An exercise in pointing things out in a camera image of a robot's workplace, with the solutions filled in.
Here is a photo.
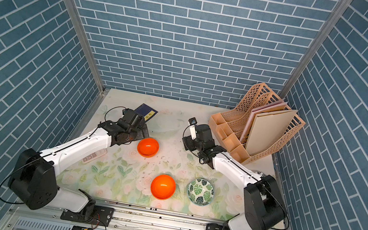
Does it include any beige folder front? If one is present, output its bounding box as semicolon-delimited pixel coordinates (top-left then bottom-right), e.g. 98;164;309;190
245;110;297;156

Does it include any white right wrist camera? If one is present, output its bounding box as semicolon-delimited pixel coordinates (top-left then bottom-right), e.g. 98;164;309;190
188;117;197;140

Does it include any green leaf bowl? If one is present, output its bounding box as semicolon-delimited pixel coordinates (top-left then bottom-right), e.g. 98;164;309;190
186;178;215;207

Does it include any orange plastic file rack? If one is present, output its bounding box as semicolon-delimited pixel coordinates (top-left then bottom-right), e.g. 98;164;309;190
208;83;306;165

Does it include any pink folder behind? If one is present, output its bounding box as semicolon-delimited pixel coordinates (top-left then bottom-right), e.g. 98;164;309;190
240;100;287;143

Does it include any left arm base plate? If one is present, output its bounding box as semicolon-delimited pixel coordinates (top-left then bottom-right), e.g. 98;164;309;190
60;205;115;227

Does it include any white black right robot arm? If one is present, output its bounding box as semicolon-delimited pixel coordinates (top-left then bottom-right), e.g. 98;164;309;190
182;118;287;230

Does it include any dark blue book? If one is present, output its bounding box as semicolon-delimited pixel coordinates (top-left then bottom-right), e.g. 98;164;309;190
135;103;158;122

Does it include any orange bowl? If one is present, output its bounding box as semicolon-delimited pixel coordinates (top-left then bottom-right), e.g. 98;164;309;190
150;174;176;200
137;138;159;158

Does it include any aluminium corner post left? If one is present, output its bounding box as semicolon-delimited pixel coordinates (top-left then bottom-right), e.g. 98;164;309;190
63;0;105;94

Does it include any aluminium corner post right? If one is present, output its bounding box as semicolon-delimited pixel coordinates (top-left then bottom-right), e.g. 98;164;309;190
279;0;353;98

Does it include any aluminium corner post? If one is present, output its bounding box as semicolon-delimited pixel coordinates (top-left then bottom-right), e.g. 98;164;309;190
63;0;105;94
279;0;353;98

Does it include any aluminium front rail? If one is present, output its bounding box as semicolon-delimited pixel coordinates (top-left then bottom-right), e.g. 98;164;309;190
6;185;275;230

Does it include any floral table mat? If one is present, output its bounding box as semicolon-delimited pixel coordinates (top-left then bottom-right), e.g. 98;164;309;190
54;120;298;230

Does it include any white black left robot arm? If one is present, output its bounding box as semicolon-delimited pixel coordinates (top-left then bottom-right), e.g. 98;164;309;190
6;106;156;222

